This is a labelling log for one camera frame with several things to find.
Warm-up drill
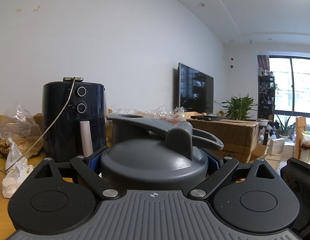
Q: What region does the patterned curtain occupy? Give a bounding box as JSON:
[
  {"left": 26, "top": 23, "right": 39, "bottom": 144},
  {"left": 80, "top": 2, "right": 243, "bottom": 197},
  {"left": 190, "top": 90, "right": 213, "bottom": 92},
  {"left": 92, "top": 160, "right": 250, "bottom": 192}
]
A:
[{"left": 257, "top": 54, "right": 270, "bottom": 77}]

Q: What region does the large potted green plant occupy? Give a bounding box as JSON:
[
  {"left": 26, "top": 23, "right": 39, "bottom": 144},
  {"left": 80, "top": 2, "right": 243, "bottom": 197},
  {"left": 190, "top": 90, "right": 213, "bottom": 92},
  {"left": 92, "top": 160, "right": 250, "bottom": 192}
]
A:
[{"left": 221, "top": 94, "right": 258, "bottom": 121}]

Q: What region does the clear bag with brown food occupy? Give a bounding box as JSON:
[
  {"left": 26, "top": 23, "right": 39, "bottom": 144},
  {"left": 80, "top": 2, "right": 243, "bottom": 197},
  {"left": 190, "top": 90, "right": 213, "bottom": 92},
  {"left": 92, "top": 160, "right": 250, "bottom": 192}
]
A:
[{"left": 0, "top": 105, "right": 43, "bottom": 159}]

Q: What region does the red and white bag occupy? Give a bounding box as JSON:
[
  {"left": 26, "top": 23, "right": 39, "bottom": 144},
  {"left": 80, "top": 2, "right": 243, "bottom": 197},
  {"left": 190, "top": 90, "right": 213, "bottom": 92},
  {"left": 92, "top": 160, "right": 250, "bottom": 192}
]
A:
[{"left": 301, "top": 131, "right": 310, "bottom": 165}]

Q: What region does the black tray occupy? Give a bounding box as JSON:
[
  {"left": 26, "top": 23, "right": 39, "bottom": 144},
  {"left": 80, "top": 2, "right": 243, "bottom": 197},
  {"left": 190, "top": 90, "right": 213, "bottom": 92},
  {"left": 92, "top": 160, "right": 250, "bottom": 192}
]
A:
[{"left": 190, "top": 115, "right": 222, "bottom": 122}]

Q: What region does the beige cable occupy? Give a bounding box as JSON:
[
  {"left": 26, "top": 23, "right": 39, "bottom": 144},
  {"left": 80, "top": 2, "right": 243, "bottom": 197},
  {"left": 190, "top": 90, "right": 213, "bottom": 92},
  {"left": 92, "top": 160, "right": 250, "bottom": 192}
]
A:
[{"left": 5, "top": 78, "right": 76, "bottom": 171}]

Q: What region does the white plastic bag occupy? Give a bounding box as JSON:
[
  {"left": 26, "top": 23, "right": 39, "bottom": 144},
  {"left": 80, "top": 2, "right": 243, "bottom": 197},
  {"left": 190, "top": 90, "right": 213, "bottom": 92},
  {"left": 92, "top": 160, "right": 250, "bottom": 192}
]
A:
[{"left": 2, "top": 137, "right": 34, "bottom": 198}]

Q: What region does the dark blue air fryer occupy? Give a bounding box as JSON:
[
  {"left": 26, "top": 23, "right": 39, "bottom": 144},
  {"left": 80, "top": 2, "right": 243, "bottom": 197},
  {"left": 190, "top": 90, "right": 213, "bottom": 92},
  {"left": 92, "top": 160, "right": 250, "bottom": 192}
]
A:
[{"left": 42, "top": 81, "right": 107, "bottom": 162}]

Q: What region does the plain cardboard box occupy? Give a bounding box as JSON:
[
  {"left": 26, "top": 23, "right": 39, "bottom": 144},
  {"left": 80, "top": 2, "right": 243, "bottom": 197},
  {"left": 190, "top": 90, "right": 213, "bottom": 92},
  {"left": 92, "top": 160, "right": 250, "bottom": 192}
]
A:
[{"left": 186, "top": 119, "right": 260, "bottom": 153}]

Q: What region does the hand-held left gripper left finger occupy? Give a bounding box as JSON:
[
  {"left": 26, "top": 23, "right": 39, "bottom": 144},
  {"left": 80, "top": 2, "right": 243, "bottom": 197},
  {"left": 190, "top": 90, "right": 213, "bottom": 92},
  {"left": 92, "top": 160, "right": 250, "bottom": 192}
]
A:
[{"left": 34, "top": 151, "right": 120, "bottom": 201}]

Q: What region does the small potted plant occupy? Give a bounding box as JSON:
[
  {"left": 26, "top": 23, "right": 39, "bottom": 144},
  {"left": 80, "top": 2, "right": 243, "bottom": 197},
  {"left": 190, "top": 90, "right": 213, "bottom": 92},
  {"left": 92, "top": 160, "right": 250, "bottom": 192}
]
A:
[{"left": 275, "top": 114, "right": 295, "bottom": 137}]

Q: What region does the black shelf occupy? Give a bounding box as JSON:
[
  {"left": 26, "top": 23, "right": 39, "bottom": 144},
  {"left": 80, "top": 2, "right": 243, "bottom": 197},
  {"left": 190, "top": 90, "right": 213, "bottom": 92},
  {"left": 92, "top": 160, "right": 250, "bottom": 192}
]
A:
[{"left": 258, "top": 76, "right": 275, "bottom": 120}]

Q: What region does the flat screen television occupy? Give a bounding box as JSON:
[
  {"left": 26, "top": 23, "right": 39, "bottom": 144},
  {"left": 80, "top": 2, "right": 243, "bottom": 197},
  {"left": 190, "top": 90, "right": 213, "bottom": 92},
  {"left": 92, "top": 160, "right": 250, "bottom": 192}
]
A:
[{"left": 178, "top": 62, "right": 214, "bottom": 113}]

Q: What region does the window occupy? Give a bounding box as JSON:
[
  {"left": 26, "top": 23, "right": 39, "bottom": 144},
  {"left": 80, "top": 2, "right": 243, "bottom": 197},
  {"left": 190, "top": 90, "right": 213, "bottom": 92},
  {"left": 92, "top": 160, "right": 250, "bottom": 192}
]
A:
[{"left": 268, "top": 57, "right": 310, "bottom": 113}]

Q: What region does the printed cardboard box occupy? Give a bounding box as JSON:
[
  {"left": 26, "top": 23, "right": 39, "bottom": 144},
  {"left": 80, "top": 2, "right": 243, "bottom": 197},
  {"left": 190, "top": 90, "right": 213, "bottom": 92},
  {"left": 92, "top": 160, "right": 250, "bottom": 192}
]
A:
[{"left": 215, "top": 142, "right": 268, "bottom": 163}]

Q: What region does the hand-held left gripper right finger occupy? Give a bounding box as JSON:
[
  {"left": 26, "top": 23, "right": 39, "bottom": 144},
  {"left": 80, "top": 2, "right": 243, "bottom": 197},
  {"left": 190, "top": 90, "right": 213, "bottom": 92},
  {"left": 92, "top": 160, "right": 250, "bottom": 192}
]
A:
[{"left": 187, "top": 153, "right": 275, "bottom": 201}]

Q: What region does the grey lid shaker bottle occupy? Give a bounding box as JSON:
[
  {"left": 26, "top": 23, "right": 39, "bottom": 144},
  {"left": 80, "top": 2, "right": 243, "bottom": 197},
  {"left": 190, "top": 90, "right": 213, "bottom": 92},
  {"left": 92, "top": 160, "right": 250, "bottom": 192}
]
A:
[{"left": 100, "top": 114, "right": 224, "bottom": 195}]

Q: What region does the wooden chair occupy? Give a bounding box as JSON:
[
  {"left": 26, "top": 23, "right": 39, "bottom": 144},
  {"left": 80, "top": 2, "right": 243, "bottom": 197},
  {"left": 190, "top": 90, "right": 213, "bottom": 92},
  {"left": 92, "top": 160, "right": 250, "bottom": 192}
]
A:
[{"left": 293, "top": 116, "right": 307, "bottom": 159}]

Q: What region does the white box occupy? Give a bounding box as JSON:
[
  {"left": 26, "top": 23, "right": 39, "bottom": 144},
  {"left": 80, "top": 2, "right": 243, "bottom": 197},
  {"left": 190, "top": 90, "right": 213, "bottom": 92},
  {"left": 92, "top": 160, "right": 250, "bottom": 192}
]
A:
[{"left": 267, "top": 138, "right": 285, "bottom": 155}]

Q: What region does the clear bag with red food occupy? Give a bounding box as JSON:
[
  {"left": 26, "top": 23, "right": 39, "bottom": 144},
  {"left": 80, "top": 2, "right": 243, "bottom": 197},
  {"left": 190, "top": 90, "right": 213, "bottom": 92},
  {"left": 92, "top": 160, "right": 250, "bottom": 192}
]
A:
[{"left": 107, "top": 104, "right": 186, "bottom": 125}]

